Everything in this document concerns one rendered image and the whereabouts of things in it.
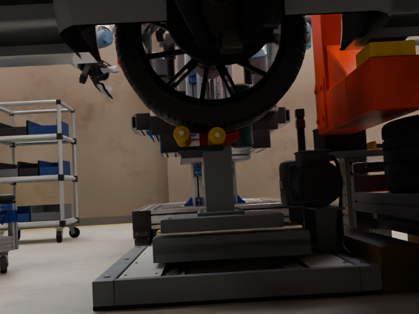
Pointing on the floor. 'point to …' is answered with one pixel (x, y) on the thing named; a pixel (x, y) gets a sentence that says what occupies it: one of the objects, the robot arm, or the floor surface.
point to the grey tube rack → (40, 167)
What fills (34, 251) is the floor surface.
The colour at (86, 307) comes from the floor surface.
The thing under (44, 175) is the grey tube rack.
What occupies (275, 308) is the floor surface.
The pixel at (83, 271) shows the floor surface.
